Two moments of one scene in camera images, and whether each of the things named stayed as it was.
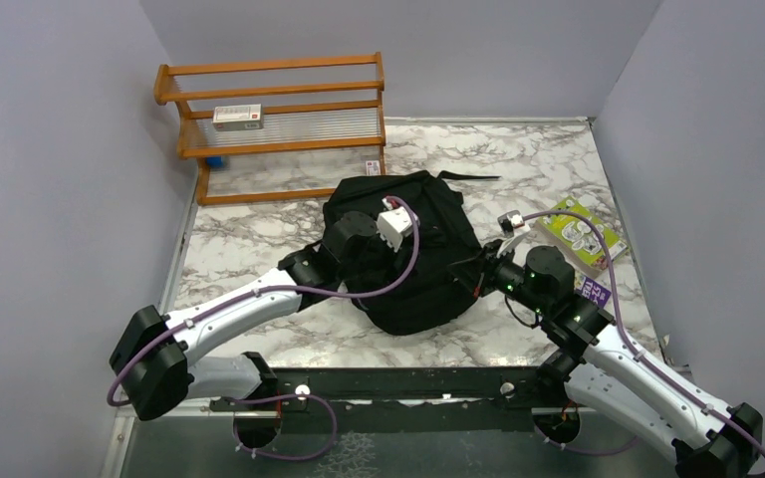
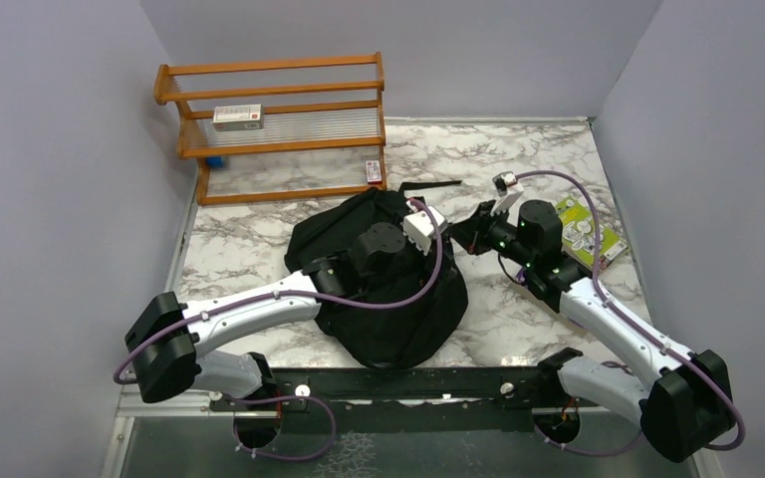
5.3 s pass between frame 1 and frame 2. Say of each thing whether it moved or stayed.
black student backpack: moved
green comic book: stayed
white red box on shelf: stayed
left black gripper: moved
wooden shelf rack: stayed
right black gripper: moved
